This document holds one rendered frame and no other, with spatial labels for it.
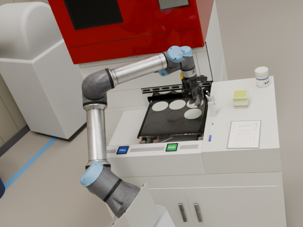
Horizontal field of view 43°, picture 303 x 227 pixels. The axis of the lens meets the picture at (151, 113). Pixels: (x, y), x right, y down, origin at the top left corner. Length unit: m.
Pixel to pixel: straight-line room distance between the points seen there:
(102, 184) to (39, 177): 2.19
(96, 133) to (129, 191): 0.34
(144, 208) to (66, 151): 2.32
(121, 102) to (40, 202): 1.34
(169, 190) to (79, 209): 1.32
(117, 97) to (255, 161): 1.06
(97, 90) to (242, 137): 0.71
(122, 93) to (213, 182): 0.89
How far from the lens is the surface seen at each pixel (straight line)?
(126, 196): 1.59
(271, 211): 2.09
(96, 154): 1.76
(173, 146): 1.89
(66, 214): 3.25
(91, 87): 1.72
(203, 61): 2.26
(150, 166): 1.95
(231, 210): 2.09
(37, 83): 3.69
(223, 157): 1.84
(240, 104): 2.04
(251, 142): 1.83
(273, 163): 1.85
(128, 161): 1.95
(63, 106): 3.83
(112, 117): 2.63
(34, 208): 3.46
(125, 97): 2.50
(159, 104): 2.36
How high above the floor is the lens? 2.14
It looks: 33 degrees down
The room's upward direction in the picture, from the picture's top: 17 degrees counter-clockwise
